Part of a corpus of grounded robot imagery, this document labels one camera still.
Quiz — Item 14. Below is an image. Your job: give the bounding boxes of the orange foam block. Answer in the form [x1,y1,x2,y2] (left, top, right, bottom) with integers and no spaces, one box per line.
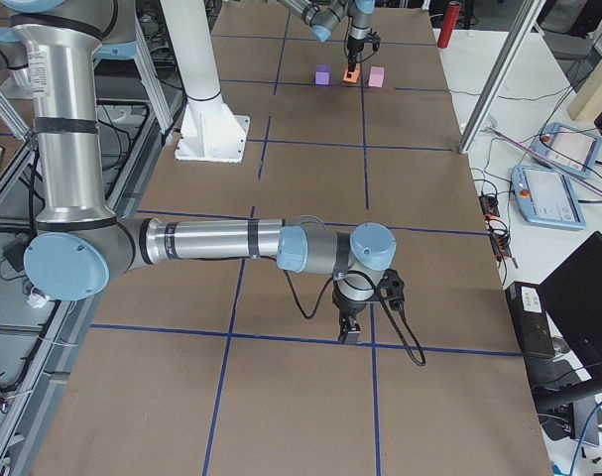
[342,68,360,84]

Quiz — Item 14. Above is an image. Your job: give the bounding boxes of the pink foam block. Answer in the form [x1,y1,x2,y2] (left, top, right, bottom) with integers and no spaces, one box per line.
[368,66,385,88]

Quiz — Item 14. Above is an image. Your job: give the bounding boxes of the purple foam block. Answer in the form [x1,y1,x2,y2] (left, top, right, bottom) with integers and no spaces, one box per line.
[314,64,331,85]

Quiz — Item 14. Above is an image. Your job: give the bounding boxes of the red cylinder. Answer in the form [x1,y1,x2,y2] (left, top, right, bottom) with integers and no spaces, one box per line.
[437,1,462,49]

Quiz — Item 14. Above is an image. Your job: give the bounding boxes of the orange black connector strip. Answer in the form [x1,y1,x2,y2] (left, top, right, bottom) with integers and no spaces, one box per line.
[479,193,512,262]

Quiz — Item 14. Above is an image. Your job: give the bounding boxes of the black computer box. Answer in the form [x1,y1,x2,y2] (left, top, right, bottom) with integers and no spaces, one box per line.
[505,282,555,360]

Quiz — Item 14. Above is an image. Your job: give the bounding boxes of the black laptop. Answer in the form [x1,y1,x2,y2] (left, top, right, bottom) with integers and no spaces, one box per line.
[533,230,602,417]

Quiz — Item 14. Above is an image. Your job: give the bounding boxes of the near blue teach pendant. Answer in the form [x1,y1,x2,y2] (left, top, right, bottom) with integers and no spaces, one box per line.
[511,165,586,230]

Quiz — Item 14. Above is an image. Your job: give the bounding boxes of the blue teach pendant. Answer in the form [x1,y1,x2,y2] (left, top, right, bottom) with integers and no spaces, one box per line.
[511,165,586,230]
[532,122,600,179]

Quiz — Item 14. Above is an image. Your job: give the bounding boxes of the far blue teach pendant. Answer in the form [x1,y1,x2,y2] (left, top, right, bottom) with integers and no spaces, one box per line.
[532,122,600,179]

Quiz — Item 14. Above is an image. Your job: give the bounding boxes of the wooden beam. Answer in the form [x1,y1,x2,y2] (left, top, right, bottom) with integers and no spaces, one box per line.
[567,60,602,122]

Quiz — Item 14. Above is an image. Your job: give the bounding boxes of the purple rod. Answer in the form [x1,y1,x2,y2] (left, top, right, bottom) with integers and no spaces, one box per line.
[486,127,602,198]

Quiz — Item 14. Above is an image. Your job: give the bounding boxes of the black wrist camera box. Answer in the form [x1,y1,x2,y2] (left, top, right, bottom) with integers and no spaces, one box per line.
[378,269,406,312]

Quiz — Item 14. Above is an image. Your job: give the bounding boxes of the black looped gripper cable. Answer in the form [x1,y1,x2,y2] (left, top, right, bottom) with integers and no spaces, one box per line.
[282,270,426,368]

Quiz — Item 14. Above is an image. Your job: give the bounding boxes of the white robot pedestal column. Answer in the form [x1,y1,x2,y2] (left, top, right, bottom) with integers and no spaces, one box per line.
[161,0,250,163]

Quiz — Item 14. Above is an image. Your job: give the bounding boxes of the aluminium frame post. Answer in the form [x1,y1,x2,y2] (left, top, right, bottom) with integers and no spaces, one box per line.
[458,0,545,154]

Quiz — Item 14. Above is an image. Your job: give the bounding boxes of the blue network cable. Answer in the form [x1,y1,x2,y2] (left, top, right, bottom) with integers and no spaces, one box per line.
[567,399,602,476]

